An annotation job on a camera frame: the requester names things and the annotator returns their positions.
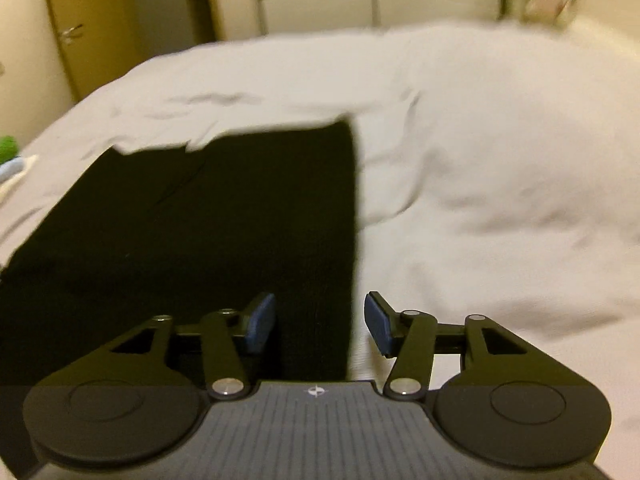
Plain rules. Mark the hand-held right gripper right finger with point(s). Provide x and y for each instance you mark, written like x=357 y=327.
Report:
x=377 y=322

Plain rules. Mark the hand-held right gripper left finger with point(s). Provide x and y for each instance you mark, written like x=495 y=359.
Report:
x=260 y=322

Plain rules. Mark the black garment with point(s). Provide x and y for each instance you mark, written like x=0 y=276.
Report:
x=200 y=220

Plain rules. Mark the light grey duvet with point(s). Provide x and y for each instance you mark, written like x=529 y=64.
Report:
x=475 y=160

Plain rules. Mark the folded cream garment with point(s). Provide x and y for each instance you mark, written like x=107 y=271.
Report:
x=6 y=191

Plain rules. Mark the folded light blue garment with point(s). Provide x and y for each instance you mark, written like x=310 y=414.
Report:
x=10 y=170

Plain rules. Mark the folded green towel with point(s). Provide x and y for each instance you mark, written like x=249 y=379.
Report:
x=7 y=147

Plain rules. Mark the wooden door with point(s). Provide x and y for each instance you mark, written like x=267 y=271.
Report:
x=100 y=50

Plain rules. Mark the white wardrobe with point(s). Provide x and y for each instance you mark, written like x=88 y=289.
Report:
x=325 y=0

